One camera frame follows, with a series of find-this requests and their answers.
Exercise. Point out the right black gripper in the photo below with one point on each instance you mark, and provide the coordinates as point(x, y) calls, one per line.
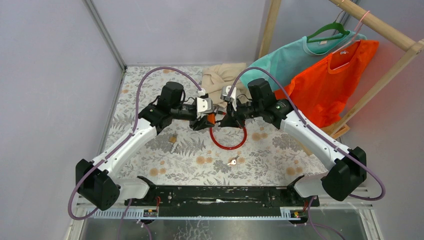
point(232, 120)

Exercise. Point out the teal t-shirt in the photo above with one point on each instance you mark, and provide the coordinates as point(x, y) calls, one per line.
point(291, 59)

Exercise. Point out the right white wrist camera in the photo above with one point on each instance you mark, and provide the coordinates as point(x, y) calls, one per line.
point(229, 95)

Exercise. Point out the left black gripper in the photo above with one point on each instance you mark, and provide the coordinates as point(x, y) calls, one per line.
point(202, 124)

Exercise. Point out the beige crumpled cloth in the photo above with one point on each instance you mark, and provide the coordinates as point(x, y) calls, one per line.
point(215, 77)

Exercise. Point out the orange t-shirt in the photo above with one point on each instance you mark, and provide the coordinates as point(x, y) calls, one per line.
point(322, 90)

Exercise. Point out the silver key pair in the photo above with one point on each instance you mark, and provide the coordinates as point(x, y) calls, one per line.
point(233, 161)

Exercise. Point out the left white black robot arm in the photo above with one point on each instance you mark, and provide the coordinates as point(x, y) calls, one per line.
point(97, 180)

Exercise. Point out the wooden clothes rack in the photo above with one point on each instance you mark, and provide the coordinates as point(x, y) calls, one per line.
point(409, 46)

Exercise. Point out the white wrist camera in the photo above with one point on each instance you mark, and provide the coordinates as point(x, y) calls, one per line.
point(204, 104)
point(229, 95)

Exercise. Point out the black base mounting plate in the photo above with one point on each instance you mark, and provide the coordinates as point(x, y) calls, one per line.
point(220, 201)

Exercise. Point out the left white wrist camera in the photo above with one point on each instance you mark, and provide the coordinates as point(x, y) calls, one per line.
point(204, 104)

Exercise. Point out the aluminium frame rail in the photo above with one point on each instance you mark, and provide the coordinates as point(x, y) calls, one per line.
point(98, 21)

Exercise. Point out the red cable lock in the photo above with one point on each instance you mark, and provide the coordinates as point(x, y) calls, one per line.
point(227, 139)

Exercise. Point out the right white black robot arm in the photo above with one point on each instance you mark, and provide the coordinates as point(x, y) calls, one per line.
point(344, 172)

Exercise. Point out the floral patterned mat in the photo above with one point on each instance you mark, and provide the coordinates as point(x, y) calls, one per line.
point(269, 157)

